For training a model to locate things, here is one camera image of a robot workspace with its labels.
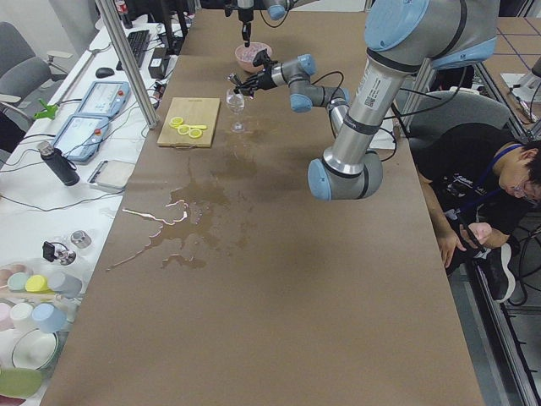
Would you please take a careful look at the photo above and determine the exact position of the aluminium frame post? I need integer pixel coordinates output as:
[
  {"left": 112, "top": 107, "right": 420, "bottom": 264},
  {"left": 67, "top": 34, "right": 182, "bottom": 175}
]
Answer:
[{"left": 96, "top": 0, "right": 158, "bottom": 129}]

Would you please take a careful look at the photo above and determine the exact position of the bamboo cutting board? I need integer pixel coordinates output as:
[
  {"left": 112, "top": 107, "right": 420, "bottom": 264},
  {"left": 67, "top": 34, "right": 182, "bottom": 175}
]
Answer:
[{"left": 157, "top": 97, "right": 221, "bottom": 148}]

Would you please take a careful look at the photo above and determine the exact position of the lemon slice middle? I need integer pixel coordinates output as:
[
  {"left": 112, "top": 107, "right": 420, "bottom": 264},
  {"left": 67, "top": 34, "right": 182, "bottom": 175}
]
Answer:
[{"left": 177, "top": 124, "right": 193, "bottom": 135}]

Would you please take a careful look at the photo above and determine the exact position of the seated person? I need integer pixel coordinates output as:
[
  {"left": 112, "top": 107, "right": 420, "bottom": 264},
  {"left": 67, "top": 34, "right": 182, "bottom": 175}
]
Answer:
[{"left": 413, "top": 123, "right": 540, "bottom": 303}]

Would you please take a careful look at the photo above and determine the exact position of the teach pendant upper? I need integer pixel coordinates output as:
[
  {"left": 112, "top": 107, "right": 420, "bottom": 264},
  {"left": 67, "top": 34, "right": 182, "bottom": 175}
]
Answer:
[{"left": 76, "top": 80, "right": 130, "bottom": 118}]

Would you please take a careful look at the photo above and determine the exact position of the clear wine glass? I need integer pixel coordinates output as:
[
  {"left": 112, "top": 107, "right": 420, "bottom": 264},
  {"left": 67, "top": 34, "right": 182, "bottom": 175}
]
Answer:
[{"left": 226, "top": 88, "right": 245, "bottom": 133}]

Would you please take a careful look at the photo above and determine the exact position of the black water bottle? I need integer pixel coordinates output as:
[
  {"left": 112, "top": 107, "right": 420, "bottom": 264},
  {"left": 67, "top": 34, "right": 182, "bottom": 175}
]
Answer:
[{"left": 37, "top": 141, "right": 79, "bottom": 186}]

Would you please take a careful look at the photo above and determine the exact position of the teach pendant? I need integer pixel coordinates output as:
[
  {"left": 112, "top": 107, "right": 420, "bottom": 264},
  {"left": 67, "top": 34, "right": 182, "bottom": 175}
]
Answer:
[
  {"left": 52, "top": 114, "right": 110, "bottom": 163},
  {"left": 76, "top": 80, "right": 130, "bottom": 118}
]

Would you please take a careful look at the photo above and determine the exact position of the black keyboard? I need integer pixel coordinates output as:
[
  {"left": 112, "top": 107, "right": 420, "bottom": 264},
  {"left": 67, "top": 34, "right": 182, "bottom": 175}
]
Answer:
[{"left": 127, "top": 30, "right": 150, "bottom": 69}]

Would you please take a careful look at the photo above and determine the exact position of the white tray scale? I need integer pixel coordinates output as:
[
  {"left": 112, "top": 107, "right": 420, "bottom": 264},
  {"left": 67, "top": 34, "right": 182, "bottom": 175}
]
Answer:
[{"left": 87, "top": 160, "right": 135, "bottom": 192}]

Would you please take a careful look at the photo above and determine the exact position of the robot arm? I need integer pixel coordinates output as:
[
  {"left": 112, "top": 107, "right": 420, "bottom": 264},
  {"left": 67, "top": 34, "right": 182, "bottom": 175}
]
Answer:
[
  {"left": 228, "top": 1, "right": 500, "bottom": 200},
  {"left": 224, "top": 0, "right": 311, "bottom": 47}
]

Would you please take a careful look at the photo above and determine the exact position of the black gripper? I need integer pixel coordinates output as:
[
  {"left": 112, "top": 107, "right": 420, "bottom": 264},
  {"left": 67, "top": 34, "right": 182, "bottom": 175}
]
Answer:
[
  {"left": 234, "top": 70, "right": 275, "bottom": 98},
  {"left": 239, "top": 8, "right": 253, "bottom": 47}
]

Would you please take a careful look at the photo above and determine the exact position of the teach pendant lower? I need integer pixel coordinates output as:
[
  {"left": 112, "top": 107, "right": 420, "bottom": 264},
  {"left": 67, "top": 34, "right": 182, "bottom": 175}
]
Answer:
[{"left": 52, "top": 114, "right": 110, "bottom": 163}]

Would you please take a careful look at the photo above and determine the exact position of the black computer mouse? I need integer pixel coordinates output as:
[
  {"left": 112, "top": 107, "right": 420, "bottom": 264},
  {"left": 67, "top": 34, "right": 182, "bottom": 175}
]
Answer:
[{"left": 95, "top": 67, "right": 116, "bottom": 79}]

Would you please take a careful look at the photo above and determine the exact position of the pink ice bowl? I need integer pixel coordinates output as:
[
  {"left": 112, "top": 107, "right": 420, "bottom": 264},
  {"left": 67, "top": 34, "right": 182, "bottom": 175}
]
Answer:
[{"left": 234, "top": 41, "right": 273, "bottom": 73}]

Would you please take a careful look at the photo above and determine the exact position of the small steel jigger cup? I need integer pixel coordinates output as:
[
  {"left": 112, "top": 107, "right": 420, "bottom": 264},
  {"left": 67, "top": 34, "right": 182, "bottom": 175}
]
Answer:
[{"left": 227, "top": 73, "right": 243, "bottom": 86}]

